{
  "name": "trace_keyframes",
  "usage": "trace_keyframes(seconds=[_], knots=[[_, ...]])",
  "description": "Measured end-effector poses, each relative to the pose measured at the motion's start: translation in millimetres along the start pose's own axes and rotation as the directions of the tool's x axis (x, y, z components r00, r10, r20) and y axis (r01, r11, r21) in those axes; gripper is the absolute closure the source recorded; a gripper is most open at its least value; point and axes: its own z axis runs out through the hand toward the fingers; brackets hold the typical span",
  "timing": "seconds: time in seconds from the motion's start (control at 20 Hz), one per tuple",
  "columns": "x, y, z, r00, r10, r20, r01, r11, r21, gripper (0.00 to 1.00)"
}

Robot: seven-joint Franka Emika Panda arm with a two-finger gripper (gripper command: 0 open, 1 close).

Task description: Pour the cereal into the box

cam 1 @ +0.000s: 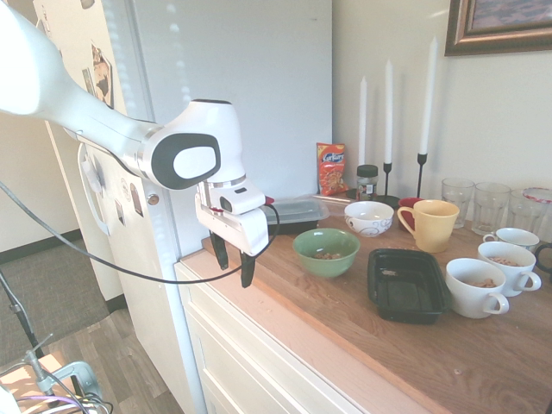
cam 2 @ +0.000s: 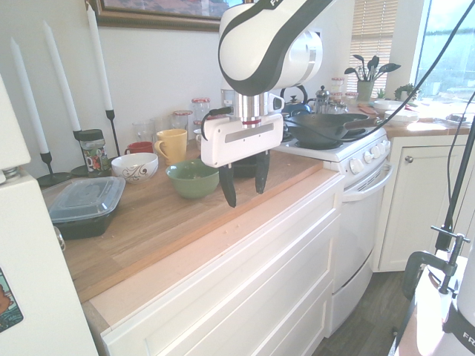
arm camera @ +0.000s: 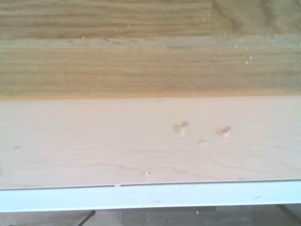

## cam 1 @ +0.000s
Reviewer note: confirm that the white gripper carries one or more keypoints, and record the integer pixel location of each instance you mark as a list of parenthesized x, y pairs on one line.
[(252, 230)]

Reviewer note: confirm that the green ceramic bowl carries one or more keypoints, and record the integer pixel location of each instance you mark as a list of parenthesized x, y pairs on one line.
[(326, 265)]

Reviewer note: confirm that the cereal rings heap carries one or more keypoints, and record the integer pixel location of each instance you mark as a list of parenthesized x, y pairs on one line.
[(327, 255)]

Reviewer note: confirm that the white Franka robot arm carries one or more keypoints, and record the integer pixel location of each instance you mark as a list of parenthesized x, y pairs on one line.
[(43, 86)]

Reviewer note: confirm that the cereal flakes portion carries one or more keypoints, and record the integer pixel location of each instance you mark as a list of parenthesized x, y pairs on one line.
[(483, 283), (504, 260)]

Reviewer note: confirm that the black container with clear lid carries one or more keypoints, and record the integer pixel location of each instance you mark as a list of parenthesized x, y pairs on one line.
[(297, 213)]

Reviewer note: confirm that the white drawer cabinet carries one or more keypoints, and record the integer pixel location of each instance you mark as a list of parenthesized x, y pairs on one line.
[(241, 345)]

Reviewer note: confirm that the small arched fridge magnet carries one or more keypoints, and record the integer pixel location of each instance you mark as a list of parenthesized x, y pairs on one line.
[(136, 200)]

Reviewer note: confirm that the small rectangular fridge magnet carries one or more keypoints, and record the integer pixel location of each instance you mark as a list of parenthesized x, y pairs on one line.
[(120, 212)]

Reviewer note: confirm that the black candle holder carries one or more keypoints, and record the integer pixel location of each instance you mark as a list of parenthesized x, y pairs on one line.
[(351, 195), (387, 200), (421, 177)]

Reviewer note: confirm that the orange snack bag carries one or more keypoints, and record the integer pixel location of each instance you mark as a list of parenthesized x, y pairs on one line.
[(332, 168)]

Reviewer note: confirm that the white bowl with swirl print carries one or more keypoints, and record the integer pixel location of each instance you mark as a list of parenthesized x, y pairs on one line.
[(368, 222)]

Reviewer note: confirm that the spice jar with black lid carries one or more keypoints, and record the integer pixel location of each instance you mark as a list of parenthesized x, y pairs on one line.
[(367, 183)]

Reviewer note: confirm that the black open plastic tray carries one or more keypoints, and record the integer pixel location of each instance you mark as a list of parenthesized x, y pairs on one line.
[(407, 293)]

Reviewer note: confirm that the red ceramic mug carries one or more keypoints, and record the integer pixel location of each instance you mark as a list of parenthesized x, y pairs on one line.
[(407, 202)]

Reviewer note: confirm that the short white taper candle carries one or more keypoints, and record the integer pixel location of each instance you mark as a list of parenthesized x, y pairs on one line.
[(362, 121)]

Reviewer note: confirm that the grey metal screw clamp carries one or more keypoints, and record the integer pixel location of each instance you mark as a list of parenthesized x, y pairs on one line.
[(77, 373)]

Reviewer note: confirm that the white refrigerator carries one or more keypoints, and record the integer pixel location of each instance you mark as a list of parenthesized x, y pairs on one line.
[(259, 64)]

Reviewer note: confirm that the yellow ceramic mug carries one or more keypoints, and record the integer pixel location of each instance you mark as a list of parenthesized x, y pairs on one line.
[(435, 228)]

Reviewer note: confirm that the medium white taper candle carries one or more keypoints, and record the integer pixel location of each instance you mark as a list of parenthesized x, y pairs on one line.
[(388, 112)]

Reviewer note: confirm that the large photo fridge magnet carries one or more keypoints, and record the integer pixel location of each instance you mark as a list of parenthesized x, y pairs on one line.
[(102, 75)]

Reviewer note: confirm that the small strip photo magnet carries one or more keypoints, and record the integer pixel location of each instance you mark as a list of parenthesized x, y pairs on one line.
[(88, 82)]

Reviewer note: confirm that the clear drinking glass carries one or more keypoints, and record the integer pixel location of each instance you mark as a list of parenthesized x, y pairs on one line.
[(519, 215), (491, 211), (458, 198)]

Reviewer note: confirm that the white ceramic mug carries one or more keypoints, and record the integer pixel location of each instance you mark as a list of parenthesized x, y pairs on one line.
[(470, 302), (517, 237), (517, 276)]

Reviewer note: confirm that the wooden robot mounting board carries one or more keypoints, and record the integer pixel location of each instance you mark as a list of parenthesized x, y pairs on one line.
[(26, 384)]

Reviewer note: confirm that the tall white taper candle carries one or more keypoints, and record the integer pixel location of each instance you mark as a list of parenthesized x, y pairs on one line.
[(428, 95)]

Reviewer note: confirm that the dark ceramic mug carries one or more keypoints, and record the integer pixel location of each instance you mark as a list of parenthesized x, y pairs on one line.
[(544, 259)]

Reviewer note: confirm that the jar with red checked lid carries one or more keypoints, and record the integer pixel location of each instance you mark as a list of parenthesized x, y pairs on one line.
[(541, 195)]

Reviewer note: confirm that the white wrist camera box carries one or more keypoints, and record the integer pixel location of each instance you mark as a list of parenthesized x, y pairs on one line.
[(241, 199)]

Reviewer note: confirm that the black camera stand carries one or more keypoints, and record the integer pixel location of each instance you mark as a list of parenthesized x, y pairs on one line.
[(19, 315)]

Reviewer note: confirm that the framed painting with brown frame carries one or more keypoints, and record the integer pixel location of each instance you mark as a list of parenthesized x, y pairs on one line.
[(457, 39)]

